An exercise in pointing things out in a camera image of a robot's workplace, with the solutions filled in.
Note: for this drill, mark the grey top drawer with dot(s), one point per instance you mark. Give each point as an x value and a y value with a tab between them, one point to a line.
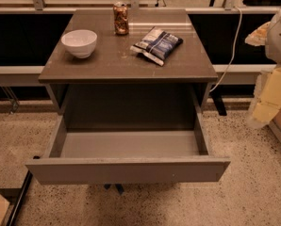
129	140

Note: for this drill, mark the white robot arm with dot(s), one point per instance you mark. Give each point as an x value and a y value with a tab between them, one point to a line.
269	35

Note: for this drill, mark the grey drawer cabinet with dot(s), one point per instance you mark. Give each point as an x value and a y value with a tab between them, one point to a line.
117	89

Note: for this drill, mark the blue white snack bag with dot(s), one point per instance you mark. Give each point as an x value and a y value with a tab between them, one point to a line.
156	45

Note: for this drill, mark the brown patterned drink can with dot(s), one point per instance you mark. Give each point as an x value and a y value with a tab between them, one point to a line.
120	11

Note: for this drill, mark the white ceramic bowl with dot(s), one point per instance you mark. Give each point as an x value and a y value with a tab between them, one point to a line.
80	43

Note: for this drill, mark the black floor rail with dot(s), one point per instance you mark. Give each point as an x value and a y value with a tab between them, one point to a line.
20	199

